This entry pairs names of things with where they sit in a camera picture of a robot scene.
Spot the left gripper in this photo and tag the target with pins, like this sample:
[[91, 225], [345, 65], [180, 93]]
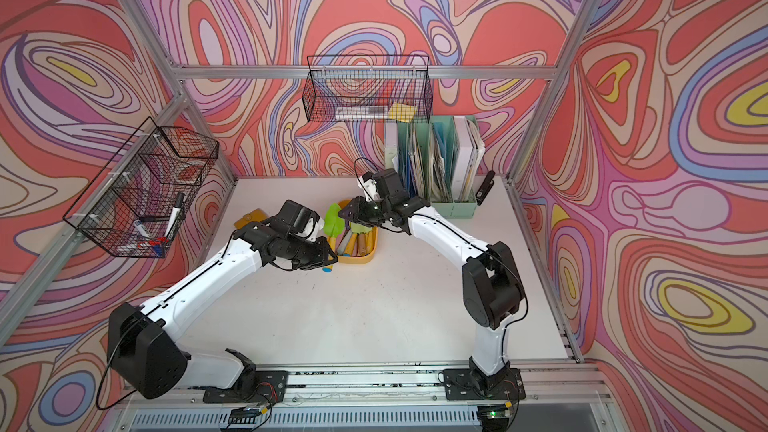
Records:
[[321, 257]]

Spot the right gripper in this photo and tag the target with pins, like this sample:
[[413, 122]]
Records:
[[358, 211]]

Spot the light green trowel wooden handle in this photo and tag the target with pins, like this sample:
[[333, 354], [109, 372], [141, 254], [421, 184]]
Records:
[[360, 240]]

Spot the yellow storage box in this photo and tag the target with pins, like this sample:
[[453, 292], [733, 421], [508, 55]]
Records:
[[343, 245]]

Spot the green trowel yellow handle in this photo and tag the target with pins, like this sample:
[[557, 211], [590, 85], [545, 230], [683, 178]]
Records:
[[334, 225]]

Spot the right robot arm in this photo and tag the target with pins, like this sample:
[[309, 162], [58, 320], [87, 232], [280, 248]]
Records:
[[492, 289]]

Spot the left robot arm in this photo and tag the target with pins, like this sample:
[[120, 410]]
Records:
[[143, 341]]

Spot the mint green file organizer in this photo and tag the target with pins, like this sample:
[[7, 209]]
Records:
[[423, 154]]

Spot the yellow sponge in basket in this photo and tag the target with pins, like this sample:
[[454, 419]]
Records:
[[402, 112]]

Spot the white book in organizer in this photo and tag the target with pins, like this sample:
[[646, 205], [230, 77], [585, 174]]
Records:
[[469, 152]]

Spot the black stapler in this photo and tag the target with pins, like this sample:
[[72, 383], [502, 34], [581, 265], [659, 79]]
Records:
[[484, 188]]

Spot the black white marker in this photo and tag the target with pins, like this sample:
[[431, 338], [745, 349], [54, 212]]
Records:
[[175, 213]]

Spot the black wire basket back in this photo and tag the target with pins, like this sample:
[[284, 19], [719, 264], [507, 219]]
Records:
[[362, 87]]

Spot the black wire basket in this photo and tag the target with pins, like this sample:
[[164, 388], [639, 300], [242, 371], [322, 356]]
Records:
[[128, 213], [362, 87]]

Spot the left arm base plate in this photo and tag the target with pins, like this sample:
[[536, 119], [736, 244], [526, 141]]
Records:
[[258, 387]]

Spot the black wire basket left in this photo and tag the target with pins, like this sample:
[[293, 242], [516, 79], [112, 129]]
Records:
[[128, 213]]

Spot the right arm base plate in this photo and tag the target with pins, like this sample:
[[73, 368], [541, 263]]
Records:
[[472, 385]]

